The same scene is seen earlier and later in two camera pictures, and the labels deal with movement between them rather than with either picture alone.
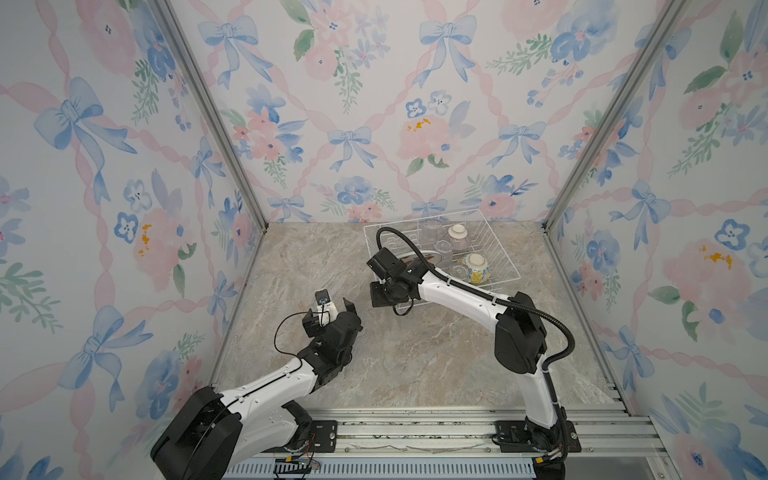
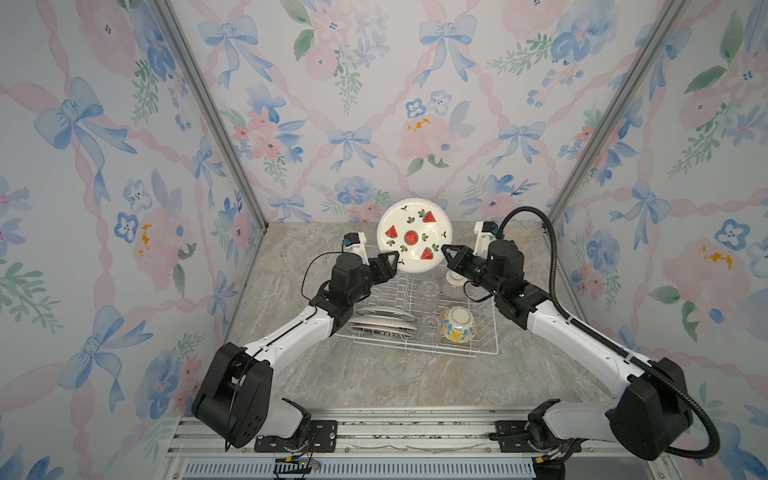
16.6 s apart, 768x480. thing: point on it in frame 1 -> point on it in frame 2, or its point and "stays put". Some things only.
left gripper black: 312,330 -> 379,262
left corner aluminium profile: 240,162 stays put
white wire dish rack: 463,243 -> 440,310
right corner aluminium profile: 667,20 stays put
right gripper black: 375,301 -> 461,261
